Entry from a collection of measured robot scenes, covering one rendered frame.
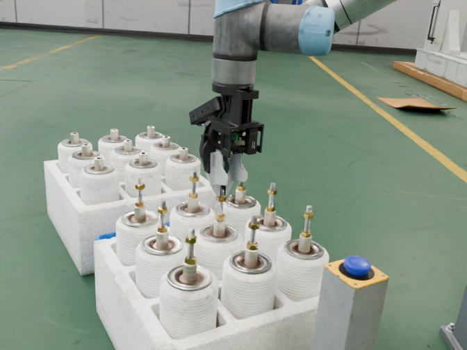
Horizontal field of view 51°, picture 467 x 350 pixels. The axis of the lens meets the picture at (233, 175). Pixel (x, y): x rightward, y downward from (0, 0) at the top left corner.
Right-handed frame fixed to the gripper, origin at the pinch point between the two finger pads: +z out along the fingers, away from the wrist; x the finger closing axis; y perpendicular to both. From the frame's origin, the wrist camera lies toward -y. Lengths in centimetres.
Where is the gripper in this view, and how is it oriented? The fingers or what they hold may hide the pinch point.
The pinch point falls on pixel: (219, 187)
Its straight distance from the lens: 92.2
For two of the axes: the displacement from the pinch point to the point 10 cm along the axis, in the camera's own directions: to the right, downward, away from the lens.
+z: -0.6, 9.3, 3.5
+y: 5.7, 3.2, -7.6
